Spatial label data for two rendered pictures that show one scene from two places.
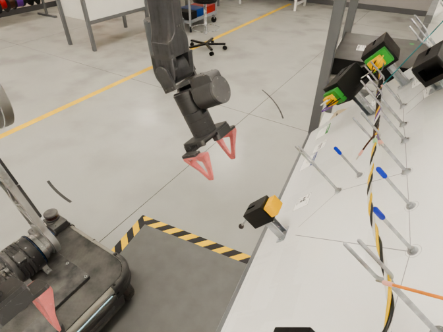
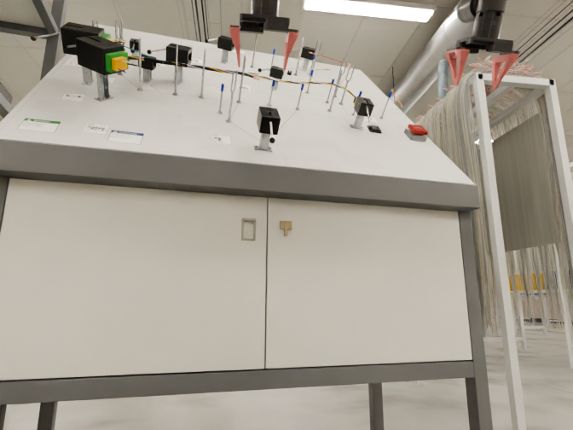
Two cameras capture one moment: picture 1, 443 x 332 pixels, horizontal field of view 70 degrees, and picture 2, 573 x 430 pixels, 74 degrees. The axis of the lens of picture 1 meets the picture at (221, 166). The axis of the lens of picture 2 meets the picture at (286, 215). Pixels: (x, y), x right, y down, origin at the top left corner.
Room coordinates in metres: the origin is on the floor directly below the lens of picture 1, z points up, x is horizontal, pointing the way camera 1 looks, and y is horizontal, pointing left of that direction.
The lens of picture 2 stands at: (1.03, 0.59, 0.55)
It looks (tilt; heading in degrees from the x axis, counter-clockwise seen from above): 13 degrees up; 230
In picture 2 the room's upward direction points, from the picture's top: straight up
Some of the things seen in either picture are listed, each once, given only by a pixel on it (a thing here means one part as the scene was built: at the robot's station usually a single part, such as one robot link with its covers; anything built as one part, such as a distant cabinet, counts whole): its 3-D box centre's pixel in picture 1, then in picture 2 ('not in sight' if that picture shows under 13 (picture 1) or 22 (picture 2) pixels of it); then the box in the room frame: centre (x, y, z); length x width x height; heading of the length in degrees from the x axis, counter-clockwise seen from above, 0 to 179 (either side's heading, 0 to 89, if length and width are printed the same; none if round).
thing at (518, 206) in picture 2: not in sight; (442, 258); (-0.94, -0.43, 0.78); 1.39 x 0.45 x 1.56; 57
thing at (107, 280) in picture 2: not in sight; (141, 276); (0.73, -0.25, 0.60); 0.55 x 0.02 x 0.39; 155
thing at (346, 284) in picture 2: not in sight; (372, 281); (0.23, -0.01, 0.60); 0.55 x 0.03 x 0.39; 155
